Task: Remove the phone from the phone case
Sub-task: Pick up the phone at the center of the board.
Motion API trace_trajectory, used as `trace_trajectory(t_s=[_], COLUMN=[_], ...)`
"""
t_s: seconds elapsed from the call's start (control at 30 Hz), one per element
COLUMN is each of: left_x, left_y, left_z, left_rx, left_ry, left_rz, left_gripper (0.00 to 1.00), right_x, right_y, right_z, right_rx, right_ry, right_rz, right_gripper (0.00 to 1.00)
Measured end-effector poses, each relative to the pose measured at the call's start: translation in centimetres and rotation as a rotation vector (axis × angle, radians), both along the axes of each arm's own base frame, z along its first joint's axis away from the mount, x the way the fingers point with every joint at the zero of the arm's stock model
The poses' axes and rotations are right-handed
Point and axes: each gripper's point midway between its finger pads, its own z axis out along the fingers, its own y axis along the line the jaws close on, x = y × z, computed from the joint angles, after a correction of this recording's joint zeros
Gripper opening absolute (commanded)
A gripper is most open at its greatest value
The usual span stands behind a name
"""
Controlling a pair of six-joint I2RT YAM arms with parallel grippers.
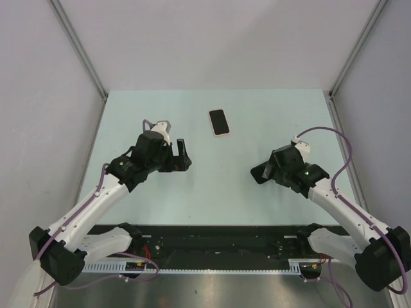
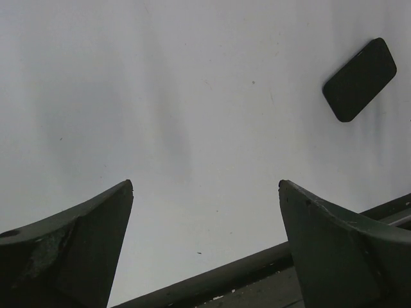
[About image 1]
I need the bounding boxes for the phone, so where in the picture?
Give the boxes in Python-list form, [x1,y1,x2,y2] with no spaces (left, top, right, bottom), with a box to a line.
[209,109,230,136]

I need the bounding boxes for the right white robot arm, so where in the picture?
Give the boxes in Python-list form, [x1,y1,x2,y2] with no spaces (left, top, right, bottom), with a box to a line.
[251,142,410,291]

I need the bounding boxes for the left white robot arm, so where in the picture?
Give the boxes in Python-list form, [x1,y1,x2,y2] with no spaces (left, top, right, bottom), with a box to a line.
[29,131,192,286]

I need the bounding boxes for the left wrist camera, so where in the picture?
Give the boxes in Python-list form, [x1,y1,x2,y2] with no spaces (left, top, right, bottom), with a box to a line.
[150,121,171,144]

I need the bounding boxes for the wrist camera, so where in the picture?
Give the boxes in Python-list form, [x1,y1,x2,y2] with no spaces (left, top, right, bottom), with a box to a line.
[291,136,311,161]
[150,121,171,144]

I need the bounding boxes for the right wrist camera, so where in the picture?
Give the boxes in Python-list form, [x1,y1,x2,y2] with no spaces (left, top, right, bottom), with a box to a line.
[291,136,311,161]

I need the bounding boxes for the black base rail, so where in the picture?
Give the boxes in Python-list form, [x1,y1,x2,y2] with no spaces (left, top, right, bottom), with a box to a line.
[125,225,324,271]

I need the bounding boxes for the white slotted cable duct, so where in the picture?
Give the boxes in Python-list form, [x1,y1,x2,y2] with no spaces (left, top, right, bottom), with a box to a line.
[82,259,322,275]

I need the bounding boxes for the left aluminium frame post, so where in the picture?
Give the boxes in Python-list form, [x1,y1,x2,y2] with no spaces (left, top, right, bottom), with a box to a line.
[48,0,109,100]

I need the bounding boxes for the aluminium frame post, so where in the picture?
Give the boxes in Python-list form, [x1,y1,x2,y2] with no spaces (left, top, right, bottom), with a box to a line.
[329,0,389,97]
[48,0,109,100]

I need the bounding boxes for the right aluminium frame post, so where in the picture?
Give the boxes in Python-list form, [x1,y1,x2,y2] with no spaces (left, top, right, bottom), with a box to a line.
[329,0,389,97]

